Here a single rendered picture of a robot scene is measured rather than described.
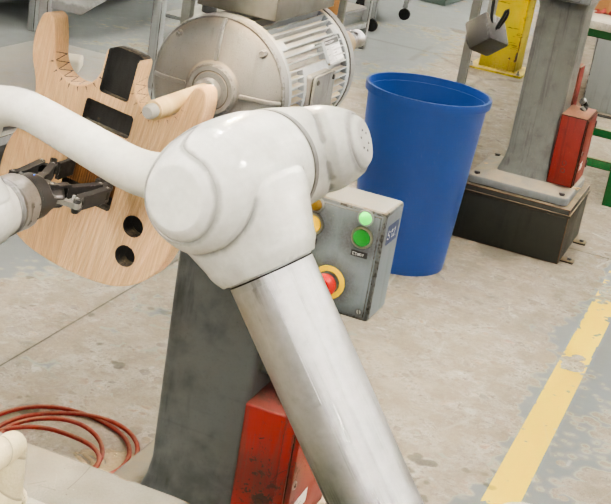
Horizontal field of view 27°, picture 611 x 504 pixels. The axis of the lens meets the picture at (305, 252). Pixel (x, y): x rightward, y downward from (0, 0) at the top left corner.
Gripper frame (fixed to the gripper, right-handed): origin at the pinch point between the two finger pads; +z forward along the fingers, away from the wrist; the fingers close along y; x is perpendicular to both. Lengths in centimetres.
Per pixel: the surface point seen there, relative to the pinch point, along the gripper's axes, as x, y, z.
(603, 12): -9, 11, 482
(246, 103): 16.8, 17.8, 15.7
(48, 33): 20.1, -13.4, 0.7
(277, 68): 24.1, 21.0, 17.1
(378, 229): 5.2, 46.8, 14.6
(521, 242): -96, 29, 345
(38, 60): 15.1, -14.2, 0.6
